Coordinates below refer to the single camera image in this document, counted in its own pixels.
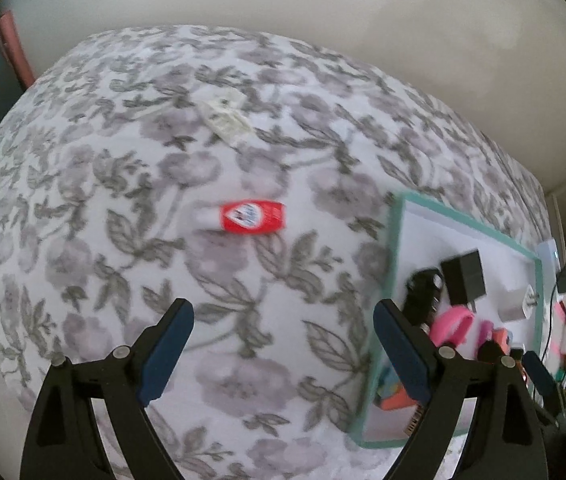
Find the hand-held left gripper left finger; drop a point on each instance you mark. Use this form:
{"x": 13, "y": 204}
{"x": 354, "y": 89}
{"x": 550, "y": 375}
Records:
{"x": 165, "y": 350}

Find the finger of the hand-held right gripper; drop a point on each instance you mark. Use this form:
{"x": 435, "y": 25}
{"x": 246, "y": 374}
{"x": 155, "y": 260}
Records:
{"x": 538, "y": 375}

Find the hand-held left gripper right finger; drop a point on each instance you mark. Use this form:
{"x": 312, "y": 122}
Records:
{"x": 403, "y": 350}

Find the toy dog figure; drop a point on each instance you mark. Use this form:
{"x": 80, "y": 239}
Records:
{"x": 500, "y": 337}

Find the pink wristwatch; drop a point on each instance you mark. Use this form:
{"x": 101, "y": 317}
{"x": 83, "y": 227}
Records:
{"x": 450, "y": 322}

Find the black toy car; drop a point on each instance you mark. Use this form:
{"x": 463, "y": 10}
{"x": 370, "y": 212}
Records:
{"x": 423, "y": 290}

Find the white charger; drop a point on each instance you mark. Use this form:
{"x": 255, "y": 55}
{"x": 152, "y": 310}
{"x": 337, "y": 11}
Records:
{"x": 513, "y": 305}

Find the black charger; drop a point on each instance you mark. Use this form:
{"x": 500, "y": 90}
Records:
{"x": 463, "y": 275}

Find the teal box tray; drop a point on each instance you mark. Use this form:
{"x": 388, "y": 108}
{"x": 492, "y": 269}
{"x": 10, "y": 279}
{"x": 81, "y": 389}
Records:
{"x": 428, "y": 240}

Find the small red bottle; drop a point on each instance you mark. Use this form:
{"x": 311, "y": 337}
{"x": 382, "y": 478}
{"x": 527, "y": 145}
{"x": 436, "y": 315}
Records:
{"x": 253, "y": 216}

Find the small white device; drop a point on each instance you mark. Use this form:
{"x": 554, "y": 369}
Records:
{"x": 548, "y": 251}

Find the grey floral blanket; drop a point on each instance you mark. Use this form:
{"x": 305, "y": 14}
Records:
{"x": 113, "y": 185}

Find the white hair claw clip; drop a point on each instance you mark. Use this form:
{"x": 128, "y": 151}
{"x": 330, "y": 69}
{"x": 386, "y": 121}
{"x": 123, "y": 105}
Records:
{"x": 225, "y": 120}

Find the pink board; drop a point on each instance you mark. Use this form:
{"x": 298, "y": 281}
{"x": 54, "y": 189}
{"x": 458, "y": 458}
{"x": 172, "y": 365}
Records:
{"x": 15, "y": 50}

